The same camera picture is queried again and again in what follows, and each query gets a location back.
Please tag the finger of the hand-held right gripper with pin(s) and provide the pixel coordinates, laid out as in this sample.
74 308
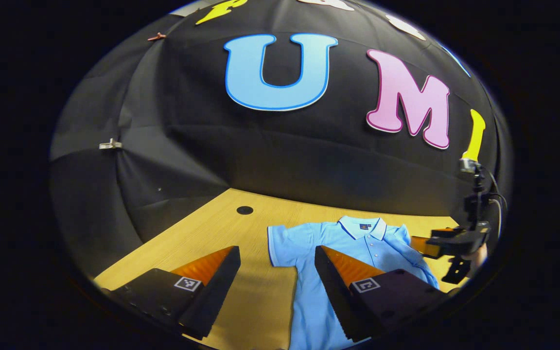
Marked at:
443 234
423 246

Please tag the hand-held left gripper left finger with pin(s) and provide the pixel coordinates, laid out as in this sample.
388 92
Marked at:
214 291

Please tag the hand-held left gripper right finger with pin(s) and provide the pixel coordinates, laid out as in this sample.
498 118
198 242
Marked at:
333 291

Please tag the light blue T-shirt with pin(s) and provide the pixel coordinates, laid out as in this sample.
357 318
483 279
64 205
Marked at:
304 248

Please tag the silver spring clip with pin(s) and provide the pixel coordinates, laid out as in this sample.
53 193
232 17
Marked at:
110 144

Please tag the black backdrop cloth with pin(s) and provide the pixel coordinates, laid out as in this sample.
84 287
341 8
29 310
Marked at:
187 126

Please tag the copper spring clip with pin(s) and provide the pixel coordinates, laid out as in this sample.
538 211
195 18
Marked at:
157 36

